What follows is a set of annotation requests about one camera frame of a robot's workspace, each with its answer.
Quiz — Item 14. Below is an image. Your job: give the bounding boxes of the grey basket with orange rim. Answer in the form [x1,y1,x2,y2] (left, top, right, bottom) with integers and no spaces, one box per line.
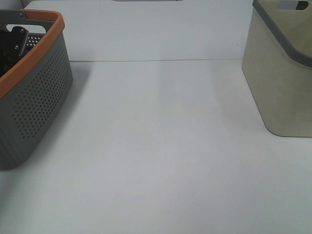
[0,9,73,171]

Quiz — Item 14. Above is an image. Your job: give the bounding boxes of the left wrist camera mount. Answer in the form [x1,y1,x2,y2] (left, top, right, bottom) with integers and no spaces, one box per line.
[7,26,29,57]

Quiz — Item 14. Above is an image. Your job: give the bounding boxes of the beige basket with grey rim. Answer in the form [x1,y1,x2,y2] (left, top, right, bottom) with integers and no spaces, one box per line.
[242,0,312,137]

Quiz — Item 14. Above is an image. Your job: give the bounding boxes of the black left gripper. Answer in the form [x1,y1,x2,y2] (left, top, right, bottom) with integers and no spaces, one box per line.
[0,30,19,77]

